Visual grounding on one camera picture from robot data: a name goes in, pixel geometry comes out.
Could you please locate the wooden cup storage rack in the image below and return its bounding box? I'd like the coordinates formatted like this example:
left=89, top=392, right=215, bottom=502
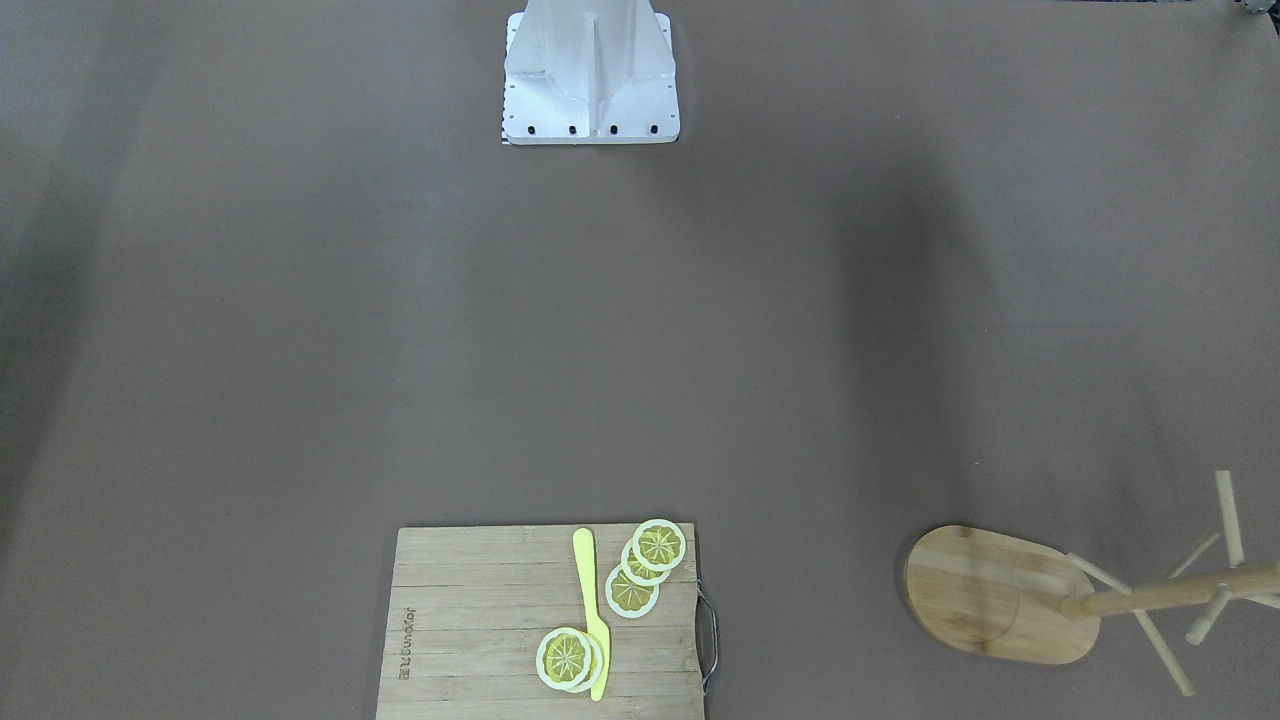
left=900, top=470, right=1279, bottom=697

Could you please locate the lemon slice by knife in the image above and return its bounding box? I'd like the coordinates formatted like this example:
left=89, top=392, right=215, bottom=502
left=535, top=626, right=605, bottom=694

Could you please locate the wooden cutting board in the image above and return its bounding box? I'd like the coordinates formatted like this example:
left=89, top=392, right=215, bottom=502
left=376, top=521, right=714, bottom=719

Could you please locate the yellow plastic knife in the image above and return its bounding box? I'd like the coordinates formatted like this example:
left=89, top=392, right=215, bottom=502
left=572, top=527, right=612, bottom=702

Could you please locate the lemon slice middle of row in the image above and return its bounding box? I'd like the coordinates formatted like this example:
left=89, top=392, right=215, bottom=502
left=620, top=539, right=671, bottom=587

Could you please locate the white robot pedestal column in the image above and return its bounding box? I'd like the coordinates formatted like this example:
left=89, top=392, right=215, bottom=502
left=500, top=1, right=681, bottom=146

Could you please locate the lemon slice end of row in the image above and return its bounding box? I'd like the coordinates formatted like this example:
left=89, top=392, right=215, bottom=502
left=630, top=518, right=689, bottom=573

